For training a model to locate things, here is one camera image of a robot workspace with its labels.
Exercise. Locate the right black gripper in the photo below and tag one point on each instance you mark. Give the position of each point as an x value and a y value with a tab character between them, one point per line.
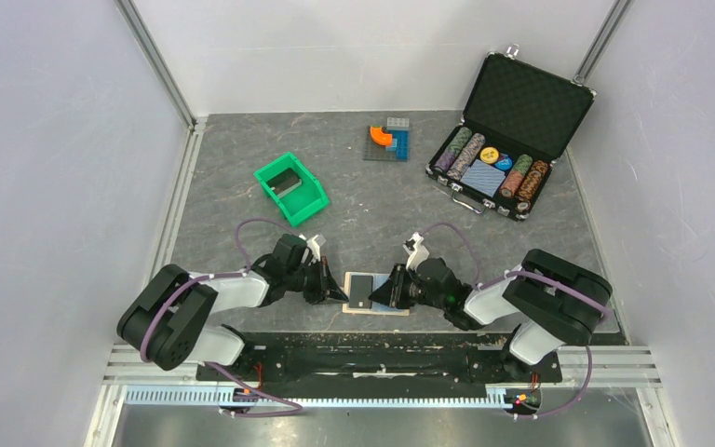
391	291

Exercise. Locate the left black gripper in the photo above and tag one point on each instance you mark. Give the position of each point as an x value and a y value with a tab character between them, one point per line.
334	291

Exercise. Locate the black card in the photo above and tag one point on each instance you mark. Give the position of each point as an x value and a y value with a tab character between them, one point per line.
360	290

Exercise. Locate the beige leather card holder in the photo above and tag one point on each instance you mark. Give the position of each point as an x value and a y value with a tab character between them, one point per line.
376	309

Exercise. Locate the dark card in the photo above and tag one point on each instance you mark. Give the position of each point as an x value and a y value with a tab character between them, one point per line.
285	182

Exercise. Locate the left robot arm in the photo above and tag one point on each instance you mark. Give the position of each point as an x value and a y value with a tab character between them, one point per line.
177	316

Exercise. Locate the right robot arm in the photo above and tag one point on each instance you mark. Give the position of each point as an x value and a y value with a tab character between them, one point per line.
563	303

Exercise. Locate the blue playing card deck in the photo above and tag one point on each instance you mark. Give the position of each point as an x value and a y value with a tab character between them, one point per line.
483	178

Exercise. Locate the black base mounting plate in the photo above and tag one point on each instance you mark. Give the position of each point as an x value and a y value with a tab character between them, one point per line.
386	365

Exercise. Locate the green plastic bin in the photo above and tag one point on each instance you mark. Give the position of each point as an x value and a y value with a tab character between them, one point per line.
303	202

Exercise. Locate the grey lego baseplate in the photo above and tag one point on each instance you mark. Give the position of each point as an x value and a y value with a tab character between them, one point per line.
374	152

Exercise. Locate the blue lego bricks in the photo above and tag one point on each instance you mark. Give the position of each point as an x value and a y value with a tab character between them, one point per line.
399	148

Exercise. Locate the orange curved lego piece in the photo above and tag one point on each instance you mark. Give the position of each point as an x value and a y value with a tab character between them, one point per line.
380	136

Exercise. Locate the purple green chip stack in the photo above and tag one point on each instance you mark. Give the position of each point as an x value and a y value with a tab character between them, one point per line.
453	149

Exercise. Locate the grey lego brick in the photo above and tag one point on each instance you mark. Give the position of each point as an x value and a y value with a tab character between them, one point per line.
397	124

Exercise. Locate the yellow dealer chip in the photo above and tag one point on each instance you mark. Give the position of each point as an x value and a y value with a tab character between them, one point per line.
489	155

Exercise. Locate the blue dealer chip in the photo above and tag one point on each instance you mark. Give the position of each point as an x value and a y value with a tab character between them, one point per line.
504	163

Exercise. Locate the green red chip stack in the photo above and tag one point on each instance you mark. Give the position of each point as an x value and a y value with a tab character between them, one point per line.
516	176

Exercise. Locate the pink grey chip stack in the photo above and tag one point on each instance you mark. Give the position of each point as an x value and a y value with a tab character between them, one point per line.
466	156

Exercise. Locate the orange black chip stack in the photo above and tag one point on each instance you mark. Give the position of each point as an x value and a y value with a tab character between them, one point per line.
530	184

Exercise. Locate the black poker chip case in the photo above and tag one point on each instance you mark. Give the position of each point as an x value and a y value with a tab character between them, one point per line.
521	110

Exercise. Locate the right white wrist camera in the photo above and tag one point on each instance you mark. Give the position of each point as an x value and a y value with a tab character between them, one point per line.
416	251

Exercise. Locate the white slotted cable duct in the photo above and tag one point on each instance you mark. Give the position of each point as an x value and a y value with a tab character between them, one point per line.
234	397

